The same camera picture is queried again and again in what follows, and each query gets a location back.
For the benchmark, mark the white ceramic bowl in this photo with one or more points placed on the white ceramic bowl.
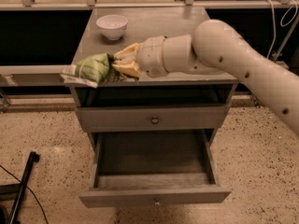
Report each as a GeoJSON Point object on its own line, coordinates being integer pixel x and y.
{"type": "Point", "coordinates": [112, 27]}

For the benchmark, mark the closed grey upper drawer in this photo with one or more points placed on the closed grey upper drawer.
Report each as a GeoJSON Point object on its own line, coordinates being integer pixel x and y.
{"type": "Point", "coordinates": [138, 118]}

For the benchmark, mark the grey wooden drawer cabinet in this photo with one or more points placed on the grey wooden drawer cabinet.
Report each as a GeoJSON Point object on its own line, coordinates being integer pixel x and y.
{"type": "Point", "coordinates": [176, 89]}

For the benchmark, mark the green jalapeno chip bag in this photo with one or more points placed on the green jalapeno chip bag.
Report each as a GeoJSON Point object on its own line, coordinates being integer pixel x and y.
{"type": "Point", "coordinates": [95, 70]}

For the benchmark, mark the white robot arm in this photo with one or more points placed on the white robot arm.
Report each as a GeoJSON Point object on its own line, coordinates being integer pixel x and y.
{"type": "Point", "coordinates": [214, 47]}

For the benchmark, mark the black metal stand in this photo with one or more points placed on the black metal stand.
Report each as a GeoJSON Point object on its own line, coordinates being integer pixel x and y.
{"type": "Point", "coordinates": [16, 191]}

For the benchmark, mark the round brass drawer knob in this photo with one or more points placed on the round brass drawer knob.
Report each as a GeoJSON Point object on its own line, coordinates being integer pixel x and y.
{"type": "Point", "coordinates": [154, 120]}

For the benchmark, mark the open grey lower drawer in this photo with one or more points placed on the open grey lower drawer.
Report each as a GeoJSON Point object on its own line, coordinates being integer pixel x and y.
{"type": "Point", "coordinates": [153, 168]}

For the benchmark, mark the metal railing frame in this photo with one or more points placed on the metal railing frame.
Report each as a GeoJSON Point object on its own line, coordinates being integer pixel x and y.
{"type": "Point", "coordinates": [32, 33]}

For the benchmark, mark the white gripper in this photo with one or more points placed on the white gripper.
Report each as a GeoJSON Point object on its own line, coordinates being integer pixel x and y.
{"type": "Point", "coordinates": [150, 56]}

